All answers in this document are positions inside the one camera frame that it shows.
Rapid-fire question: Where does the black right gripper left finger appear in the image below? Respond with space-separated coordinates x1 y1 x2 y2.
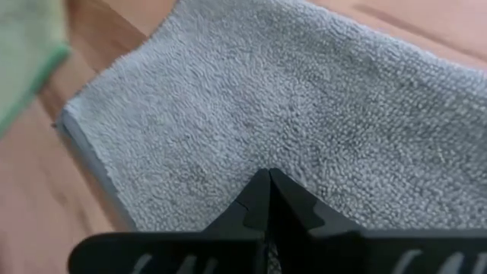
203 168 272 234

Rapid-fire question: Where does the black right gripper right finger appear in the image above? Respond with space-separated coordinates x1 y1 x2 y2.
269 168 362 235

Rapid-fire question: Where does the grey microfiber towel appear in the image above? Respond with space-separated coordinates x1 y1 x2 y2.
56 0 487 274

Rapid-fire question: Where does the light green microfiber towel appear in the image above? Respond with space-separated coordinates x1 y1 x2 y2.
0 0 72 136

